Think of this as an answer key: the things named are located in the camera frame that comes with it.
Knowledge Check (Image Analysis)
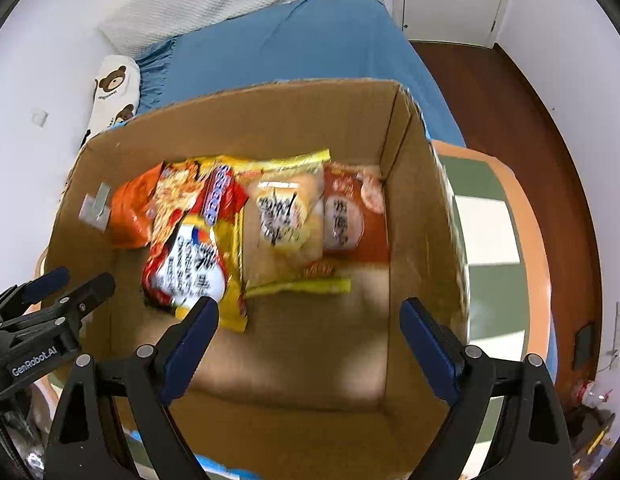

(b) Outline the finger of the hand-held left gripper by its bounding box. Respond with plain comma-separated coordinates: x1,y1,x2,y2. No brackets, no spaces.
0,266,70,318
17,272,116,342

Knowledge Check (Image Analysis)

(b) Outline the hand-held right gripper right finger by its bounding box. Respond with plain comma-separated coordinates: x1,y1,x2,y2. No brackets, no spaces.
399,297,576,480

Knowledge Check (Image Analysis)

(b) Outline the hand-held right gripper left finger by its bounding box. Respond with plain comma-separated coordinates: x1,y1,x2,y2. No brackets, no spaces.
44,296,221,480

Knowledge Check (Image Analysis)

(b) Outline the brown cardboard box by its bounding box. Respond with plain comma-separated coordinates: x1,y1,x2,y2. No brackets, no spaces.
42,78,473,480

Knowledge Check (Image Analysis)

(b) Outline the yellow red snack bag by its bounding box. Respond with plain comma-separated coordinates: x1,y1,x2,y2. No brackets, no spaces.
200,156,251,333

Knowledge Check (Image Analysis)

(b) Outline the grey tape piece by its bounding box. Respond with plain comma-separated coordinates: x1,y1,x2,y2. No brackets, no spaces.
80,182,113,226

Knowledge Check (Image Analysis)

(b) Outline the red noodle packet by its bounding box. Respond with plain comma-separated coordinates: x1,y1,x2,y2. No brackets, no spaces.
142,158,231,312

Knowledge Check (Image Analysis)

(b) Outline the green white checkered table mat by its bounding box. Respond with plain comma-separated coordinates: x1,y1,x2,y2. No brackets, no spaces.
440,152,528,480

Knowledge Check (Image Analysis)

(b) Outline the clear yellow-edged bread packet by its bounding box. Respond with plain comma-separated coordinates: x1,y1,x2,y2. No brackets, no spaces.
240,147,351,297

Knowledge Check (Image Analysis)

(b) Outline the orange brown snack packet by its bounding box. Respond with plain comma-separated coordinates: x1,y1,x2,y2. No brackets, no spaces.
320,161,391,265

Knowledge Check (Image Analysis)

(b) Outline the clear plastic bottle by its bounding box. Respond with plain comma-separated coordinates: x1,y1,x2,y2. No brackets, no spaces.
570,380,616,411

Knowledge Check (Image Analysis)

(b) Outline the bear print pillow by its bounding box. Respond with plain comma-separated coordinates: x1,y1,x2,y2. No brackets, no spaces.
80,55,142,148

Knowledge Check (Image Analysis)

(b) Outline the blue bed sheet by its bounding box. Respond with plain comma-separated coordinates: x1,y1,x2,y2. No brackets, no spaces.
134,0,466,148

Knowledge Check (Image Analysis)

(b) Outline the white door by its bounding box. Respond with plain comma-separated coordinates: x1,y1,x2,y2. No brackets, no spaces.
390,0,518,48

